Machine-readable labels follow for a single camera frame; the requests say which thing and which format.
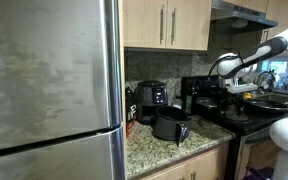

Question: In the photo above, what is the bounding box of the kitchen sink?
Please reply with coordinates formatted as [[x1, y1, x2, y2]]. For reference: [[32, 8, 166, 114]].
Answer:
[[255, 92, 288, 107]]

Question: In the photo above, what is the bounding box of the black frying pan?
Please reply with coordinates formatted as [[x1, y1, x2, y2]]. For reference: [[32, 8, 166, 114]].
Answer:
[[243, 97, 288, 113]]

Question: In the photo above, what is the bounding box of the black electric stove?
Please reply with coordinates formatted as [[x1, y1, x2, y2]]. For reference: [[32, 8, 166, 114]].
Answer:
[[180, 75, 288, 180]]

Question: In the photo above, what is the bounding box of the stainless steel range hood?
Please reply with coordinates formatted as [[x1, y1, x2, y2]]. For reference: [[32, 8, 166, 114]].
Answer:
[[210, 0, 279, 34]]

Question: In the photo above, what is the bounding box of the stainless steel refrigerator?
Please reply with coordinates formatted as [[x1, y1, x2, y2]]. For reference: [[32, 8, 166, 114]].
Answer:
[[0, 0, 126, 180]]

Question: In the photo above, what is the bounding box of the wooden upper cabinet door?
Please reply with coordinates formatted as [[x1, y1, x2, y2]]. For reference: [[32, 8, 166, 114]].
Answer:
[[123, 0, 168, 49], [166, 0, 213, 52]]

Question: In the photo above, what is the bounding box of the chrome sink faucet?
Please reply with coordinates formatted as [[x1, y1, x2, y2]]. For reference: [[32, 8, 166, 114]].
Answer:
[[256, 70, 278, 93]]

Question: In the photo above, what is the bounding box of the dark olive oil bottle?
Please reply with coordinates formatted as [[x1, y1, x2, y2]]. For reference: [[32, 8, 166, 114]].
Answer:
[[183, 94, 194, 116]]

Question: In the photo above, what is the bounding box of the black air fryer drawer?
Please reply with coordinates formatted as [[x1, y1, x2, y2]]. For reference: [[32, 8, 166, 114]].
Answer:
[[150, 105, 193, 148]]

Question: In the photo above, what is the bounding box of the wooden lower cabinet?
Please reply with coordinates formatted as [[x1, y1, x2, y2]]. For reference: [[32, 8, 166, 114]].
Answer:
[[139, 142, 231, 180]]

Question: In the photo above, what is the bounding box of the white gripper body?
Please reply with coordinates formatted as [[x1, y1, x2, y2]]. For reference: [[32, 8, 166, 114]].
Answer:
[[226, 83, 259, 96]]

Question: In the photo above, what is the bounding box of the metal cabinet door handle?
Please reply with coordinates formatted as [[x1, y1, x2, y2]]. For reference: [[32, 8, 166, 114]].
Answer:
[[170, 7, 177, 46], [159, 4, 165, 45]]

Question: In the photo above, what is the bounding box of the black air fryer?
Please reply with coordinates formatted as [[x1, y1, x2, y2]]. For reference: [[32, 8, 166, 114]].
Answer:
[[134, 79, 169, 126]]

